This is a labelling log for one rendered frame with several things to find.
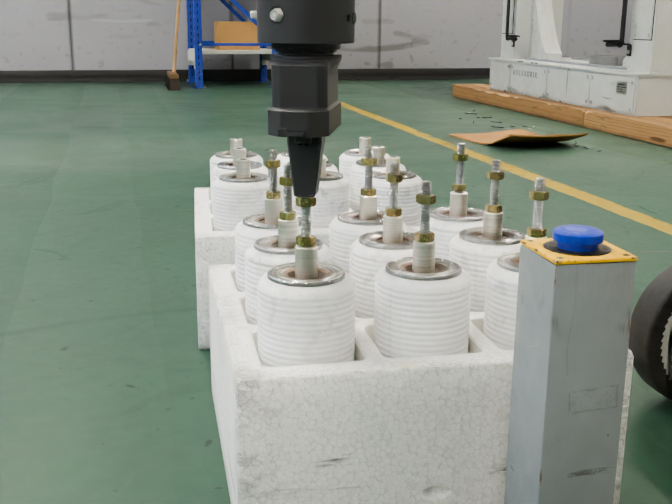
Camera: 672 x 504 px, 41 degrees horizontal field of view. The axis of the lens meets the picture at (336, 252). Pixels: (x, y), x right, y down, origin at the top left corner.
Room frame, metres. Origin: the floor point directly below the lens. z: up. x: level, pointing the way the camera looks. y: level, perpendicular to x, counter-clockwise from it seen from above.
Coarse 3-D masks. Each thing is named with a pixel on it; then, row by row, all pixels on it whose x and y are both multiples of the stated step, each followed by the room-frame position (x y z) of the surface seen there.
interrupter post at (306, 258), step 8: (296, 248) 0.82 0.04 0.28; (304, 248) 0.82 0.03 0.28; (312, 248) 0.82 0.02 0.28; (296, 256) 0.82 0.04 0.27; (304, 256) 0.82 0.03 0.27; (312, 256) 0.82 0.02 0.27; (296, 264) 0.82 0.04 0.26; (304, 264) 0.82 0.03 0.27; (312, 264) 0.82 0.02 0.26; (296, 272) 0.82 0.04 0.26; (304, 272) 0.82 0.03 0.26; (312, 272) 0.82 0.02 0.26
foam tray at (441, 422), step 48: (240, 336) 0.85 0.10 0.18; (480, 336) 0.86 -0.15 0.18; (240, 384) 0.74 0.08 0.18; (288, 384) 0.75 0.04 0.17; (336, 384) 0.76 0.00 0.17; (384, 384) 0.77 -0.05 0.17; (432, 384) 0.78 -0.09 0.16; (480, 384) 0.79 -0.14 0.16; (240, 432) 0.74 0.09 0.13; (288, 432) 0.75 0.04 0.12; (336, 432) 0.76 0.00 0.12; (384, 432) 0.77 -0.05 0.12; (432, 432) 0.78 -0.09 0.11; (480, 432) 0.79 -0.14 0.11; (624, 432) 0.82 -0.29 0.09; (240, 480) 0.74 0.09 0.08; (288, 480) 0.75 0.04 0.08; (336, 480) 0.76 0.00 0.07; (384, 480) 0.77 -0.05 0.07; (432, 480) 0.78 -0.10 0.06; (480, 480) 0.79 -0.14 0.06
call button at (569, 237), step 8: (560, 232) 0.69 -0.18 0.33; (568, 232) 0.69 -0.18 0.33; (576, 232) 0.69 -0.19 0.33; (584, 232) 0.69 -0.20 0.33; (592, 232) 0.69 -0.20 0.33; (600, 232) 0.69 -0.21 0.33; (560, 240) 0.69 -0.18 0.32; (568, 240) 0.68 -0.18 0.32; (576, 240) 0.68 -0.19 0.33; (584, 240) 0.68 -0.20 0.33; (592, 240) 0.68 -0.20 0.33; (600, 240) 0.69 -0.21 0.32; (560, 248) 0.69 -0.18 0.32; (568, 248) 0.69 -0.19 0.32; (576, 248) 0.68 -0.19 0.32; (584, 248) 0.68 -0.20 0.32; (592, 248) 0.69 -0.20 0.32
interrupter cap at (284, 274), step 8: (288, 264) 0.86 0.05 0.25; (320, 264) 0.86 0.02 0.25; (328, 264) 0.86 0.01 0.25; (272, 272) 0.83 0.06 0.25; (280, 272) 0.83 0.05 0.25; (288, 272) 0.84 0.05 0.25; (320, 272) 0.84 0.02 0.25; (328, 272) 0.83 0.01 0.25; (336, 272) 0.83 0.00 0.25; (344, 272) 0.83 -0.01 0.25; (272, 280) 0.81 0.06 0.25; (280, 280) 0.80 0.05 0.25; (288, 280) 0.80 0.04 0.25; (296, 280) 0.80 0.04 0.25; (304, 280) 0.80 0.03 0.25; (312, 280) 0.80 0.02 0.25; (320, 280) 0.80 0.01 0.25; (328, 280) 0.80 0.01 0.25; (336, 280) 0.81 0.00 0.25
